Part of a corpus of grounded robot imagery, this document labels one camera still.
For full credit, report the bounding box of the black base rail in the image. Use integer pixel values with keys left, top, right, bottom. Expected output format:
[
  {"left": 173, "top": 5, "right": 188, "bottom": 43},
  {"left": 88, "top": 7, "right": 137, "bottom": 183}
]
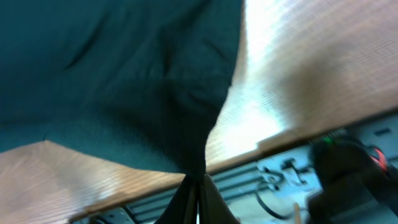
[{"left": 72, "top": 114, "right": 397, "bottom": 224}]

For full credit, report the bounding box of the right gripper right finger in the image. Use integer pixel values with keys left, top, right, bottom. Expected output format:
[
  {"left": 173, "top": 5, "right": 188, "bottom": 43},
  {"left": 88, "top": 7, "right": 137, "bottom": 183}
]
[{"left": 199, "top": 174, "right": 240, "bottom": 224}]

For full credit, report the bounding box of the black t-shirt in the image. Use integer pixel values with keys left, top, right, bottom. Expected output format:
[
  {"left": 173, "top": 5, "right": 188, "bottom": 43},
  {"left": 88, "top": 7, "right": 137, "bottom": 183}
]
[{"left": 1, "top": 0, "right": 242, "bottom": 179}]

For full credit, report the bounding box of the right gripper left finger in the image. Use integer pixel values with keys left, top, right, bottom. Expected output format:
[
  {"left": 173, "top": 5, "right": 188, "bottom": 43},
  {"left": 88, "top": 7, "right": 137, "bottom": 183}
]
[{"left": 155, "top": 176, "right": 198, "bottom": 224}]

